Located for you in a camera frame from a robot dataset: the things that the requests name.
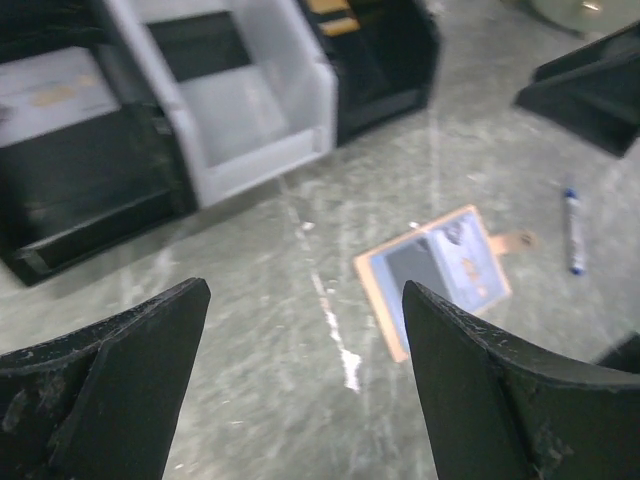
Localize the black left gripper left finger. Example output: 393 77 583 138
1 278 210 480

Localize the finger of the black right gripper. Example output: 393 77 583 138
514 22 639 158

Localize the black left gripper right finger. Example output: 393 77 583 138
402 281 639 479

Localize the beige leather card holder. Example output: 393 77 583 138
354 205 537 363

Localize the silver VIP card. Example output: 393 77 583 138
428 213 508 313

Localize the gold card in bin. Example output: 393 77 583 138
306 0 360 37

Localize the white card in bin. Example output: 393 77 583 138
1 47 120 147

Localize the black card in bin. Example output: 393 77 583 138
147 11 252 82

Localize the white blue pen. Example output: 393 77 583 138
563 177 586 275

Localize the black right tray bin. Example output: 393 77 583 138
298 0 441 145

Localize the black tray bin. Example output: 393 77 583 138
1 1 197 286
298 0 441 145

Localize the black left tray bin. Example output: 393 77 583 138
1 1 197 286

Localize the white middle tray bin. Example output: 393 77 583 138
105 1 338 208

